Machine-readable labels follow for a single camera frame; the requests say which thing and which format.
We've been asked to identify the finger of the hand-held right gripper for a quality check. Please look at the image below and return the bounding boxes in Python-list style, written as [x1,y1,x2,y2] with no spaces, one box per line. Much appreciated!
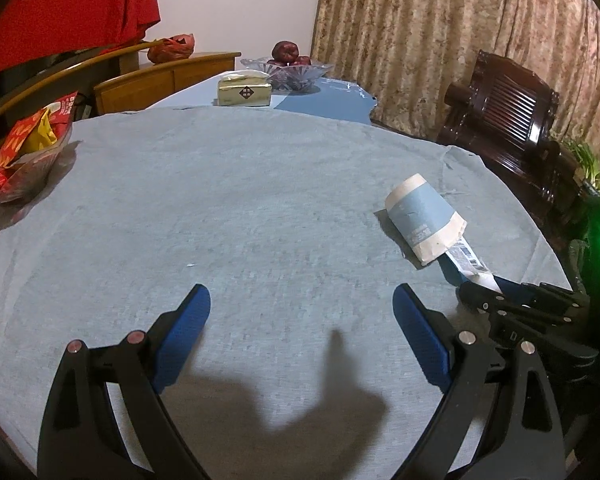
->
[458,281,571,329]
[494,276,589,311]

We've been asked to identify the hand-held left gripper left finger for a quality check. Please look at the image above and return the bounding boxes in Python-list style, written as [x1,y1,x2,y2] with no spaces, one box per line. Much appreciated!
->
[36,283,212,480]

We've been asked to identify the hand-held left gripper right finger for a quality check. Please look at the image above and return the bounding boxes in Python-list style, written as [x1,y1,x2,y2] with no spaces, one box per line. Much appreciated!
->
[392,283,566,480]

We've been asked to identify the white barcode wrapper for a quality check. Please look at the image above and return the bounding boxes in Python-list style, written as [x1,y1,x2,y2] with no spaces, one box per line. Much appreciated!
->
[445,242,501,292]

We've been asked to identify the blue white toothpaste box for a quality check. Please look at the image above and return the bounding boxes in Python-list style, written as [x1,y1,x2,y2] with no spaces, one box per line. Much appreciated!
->
[384,173,469,269]

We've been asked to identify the green potted plant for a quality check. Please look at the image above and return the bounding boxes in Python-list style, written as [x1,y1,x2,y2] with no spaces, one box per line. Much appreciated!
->
[562,137,600,197]

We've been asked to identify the grey-blue tablecloth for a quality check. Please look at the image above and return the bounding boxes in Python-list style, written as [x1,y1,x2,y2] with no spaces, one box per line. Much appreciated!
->
[0,105,576,480]

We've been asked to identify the dark wooden armchair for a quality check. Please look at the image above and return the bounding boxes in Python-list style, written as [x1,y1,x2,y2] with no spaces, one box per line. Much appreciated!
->
[435,49,589,242]

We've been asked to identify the red snack bags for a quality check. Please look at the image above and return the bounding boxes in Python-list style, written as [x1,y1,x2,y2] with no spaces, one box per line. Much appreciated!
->
[0,120,74,212]

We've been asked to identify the blue tablecloth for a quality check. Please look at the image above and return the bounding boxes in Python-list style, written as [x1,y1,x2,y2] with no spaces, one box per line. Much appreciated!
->
[147,74,379,126]

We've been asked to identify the yellow snack packet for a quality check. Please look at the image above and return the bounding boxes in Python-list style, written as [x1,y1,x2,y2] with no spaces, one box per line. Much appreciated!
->
[27,109,59,152]

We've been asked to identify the patterned red snack packet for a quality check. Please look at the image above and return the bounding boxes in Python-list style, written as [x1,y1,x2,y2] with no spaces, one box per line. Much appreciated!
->
[0,114,42,169]

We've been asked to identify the beige tissue box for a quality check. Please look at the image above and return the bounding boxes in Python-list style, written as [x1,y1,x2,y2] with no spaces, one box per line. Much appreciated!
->
[217,72,274,108]

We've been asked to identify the wooden cabinet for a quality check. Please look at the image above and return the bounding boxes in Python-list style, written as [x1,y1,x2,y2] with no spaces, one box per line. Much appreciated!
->
[0,40,243,162]

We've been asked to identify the beige patterned curtain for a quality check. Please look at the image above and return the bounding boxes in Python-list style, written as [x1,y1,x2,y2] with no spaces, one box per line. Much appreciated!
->
[310,0,600,157]

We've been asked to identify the glass fruit bowl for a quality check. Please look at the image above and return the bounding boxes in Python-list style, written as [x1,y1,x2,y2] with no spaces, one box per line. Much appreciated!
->
[240,56,336,94]

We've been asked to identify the red plastic bag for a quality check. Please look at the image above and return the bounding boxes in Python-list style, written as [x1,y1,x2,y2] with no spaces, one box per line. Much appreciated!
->
[146,33,196,65]

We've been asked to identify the red cloth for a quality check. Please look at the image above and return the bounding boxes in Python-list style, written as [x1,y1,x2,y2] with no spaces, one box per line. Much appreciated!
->
[0,0,162,82]

